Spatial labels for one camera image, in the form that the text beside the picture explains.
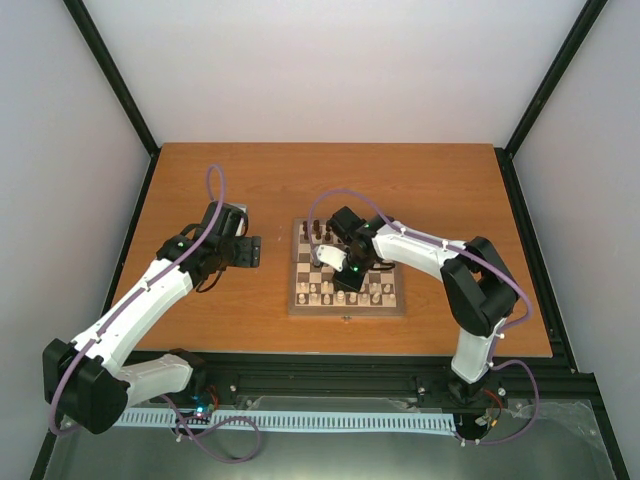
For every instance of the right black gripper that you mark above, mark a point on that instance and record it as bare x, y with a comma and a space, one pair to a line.
355, 284

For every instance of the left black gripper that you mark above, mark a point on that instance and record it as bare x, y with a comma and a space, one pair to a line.
250, 257

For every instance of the wooden chess board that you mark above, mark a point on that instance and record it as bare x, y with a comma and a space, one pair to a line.
311, 289

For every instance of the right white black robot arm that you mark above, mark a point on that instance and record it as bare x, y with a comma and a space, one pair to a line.
477, 284

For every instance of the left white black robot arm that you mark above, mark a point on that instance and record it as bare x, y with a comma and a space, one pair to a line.
87, 379

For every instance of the dark chess pieces row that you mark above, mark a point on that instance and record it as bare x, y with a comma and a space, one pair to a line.
315, 230

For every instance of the green lit circuit board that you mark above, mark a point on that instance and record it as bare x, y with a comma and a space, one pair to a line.
202, 412

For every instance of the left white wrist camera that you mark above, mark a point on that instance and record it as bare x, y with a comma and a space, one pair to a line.
238, 216

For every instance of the light blue slotted cable duct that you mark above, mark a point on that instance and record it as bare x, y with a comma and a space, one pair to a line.
326, 422

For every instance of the left black frame post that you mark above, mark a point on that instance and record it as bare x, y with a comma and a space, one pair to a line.
104, 59

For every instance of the black frame post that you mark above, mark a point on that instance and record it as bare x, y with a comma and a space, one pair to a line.
104, 59
570, 46

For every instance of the black aluminium frame rail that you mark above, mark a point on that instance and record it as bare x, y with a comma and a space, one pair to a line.
429, 380

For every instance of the right black frame post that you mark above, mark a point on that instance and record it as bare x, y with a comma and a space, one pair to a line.
570, 46

